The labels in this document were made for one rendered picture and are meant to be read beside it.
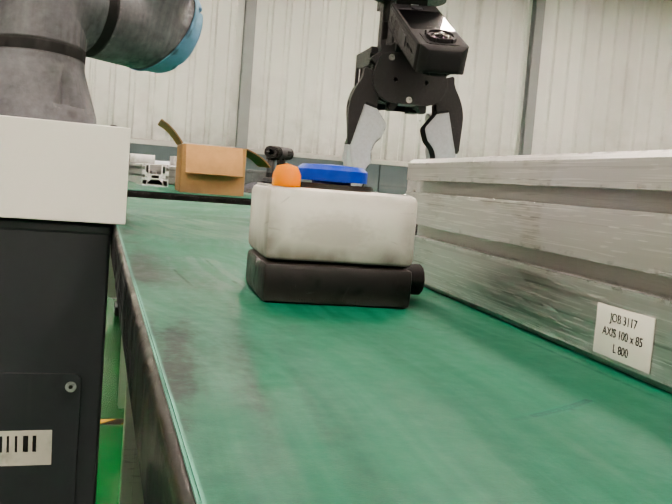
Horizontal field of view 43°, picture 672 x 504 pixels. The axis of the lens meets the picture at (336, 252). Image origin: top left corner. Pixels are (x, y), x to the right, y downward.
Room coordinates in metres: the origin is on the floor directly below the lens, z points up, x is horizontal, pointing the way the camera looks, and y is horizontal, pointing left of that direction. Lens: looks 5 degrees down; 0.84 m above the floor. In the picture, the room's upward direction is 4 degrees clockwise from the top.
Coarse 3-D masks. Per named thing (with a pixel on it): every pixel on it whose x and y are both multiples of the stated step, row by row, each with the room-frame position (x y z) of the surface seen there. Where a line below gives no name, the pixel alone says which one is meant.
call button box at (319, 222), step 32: (256, 192) 0.48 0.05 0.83; (288, 192) 0.43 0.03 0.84; (320, 192) 0.44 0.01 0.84; (352, 192) 0.44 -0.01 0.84; (256, 224) 0.47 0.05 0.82; (288, 224) 0.43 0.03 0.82; (320, 224) 0.44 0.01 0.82; (352, 224) 0.44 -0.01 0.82; (384, 224) 0.44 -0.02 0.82; (256, 256) 0.47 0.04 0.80; (288, 256) 0.43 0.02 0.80; (320, 256) 0.44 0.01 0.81; (352, 256) 0.44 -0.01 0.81; (384, 256) 0.44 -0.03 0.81; (256, 288) 0.45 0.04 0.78; (288, 288) 0.43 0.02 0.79; (320, 288) 0.44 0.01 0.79; (352, 288) 0.44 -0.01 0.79; (384, 288) 0.44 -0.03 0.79; (416, 288) 0.48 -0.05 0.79
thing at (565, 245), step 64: (448, 192) 0.56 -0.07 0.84; (512, 192) 0.46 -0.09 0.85; (576, 192) 0.39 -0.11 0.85; (640, 192) 0.34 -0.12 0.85; (448, 256) 0.51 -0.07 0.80; (512, 256) 0.45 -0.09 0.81; (576, 256) 0.36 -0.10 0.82; (640, 256) 0.31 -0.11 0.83; (512, 320) 0.42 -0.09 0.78; (576, 320) 0.36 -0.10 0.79; (640, 320) 0.31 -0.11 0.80
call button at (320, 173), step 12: (300, 168) 0.47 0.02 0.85; (312, 168) 0.46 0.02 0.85; (324, 168) 0.46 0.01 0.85; (336, 168) 0.46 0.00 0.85; (348, 168) 0.46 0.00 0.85; (360, 168) 0.47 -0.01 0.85; (312, 180) 0.47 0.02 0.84; (324, 180) 0.46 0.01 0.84; (336, 180) 0.46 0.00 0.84; (348, 180) 0.46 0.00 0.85; (360, 180) 0.47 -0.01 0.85
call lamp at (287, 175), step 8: (280, 168) 0.44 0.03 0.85; (288, 168) 0.44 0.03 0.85; (296, 168) 0.44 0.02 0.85; (272, 176) 0.44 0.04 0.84; (280, 176) 0.44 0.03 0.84; (288, 176) 0.44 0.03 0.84; (296, 176) 0.44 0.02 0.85; (272, 184) 0.44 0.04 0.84; (280, 184) 0.44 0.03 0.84; (288, 184) 0.43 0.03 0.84; (296, 184) 0.44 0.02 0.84
